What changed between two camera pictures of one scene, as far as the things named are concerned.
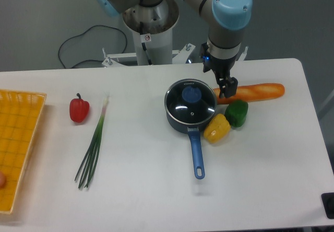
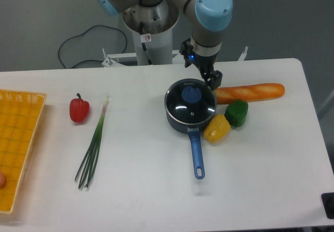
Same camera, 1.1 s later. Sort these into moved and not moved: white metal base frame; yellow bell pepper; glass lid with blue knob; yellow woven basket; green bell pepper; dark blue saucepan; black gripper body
Moved: black gripper body
Not moved: dark blue saucepan; yellow woven basket; yellow bell pepper; green bell pepper; glass lid with blue knob; white metal base frame
